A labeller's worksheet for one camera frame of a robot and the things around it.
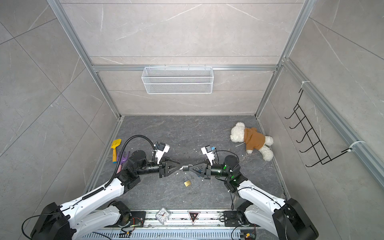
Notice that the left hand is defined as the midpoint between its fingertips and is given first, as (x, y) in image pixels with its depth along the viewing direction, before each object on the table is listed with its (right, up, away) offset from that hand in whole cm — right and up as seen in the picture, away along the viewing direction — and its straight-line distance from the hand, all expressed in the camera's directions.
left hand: (180, 163), depth 69 cm
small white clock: (-9, -27, +5) cm, 29 cm away
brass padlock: (+2, -16, +17) cm, 23 cm away
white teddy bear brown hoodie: (+46, +8, +28) cm, 55 cm away
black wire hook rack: (+62, +11, -1) cm, 63 cm away
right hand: (+5, -3, 0) cm, 6 cm away
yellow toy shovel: (-48, +6, +32) cm, 58 cm away
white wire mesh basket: (-5, +49, +32) cm, 59 cm away
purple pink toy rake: (-39, -4, +26) cm, 47 cm away
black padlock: (+3, -2, -1) cm, 4 cm away
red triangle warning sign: (+6, -28, +6) cm, 29 cm away
